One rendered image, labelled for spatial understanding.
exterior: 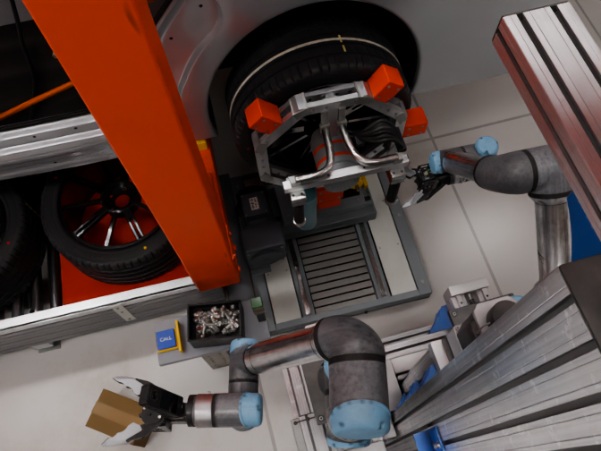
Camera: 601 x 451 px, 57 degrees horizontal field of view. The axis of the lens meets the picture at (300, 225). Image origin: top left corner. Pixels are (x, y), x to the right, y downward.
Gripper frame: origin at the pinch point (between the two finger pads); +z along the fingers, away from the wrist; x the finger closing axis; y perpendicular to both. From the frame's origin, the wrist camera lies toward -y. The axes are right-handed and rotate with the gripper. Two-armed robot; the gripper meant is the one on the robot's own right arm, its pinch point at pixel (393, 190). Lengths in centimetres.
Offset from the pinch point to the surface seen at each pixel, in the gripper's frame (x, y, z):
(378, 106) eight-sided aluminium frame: -20.5, 21.9, 1.7
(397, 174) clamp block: 0.8, 12.0, 0.7
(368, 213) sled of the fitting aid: -23, -66, -4
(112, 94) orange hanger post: 9, 87, 71
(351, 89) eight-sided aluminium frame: -24.7, 28.2, 10.0
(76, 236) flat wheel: -27, -33, 122
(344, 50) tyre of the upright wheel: -35, 34, 10
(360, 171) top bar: -1.9, 15.0, 12.7
